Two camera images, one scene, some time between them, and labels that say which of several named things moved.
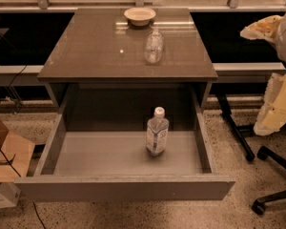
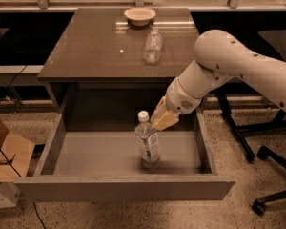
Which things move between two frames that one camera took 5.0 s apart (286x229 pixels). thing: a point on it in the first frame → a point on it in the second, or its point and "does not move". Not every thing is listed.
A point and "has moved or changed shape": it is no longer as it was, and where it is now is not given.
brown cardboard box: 10,156 does not move
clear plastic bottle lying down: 153,47 does not move
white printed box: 4,195 does not move
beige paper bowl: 139,16 does not move
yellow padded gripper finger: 278,106 → 164,117
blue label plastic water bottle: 157,127 has moved or changed shape
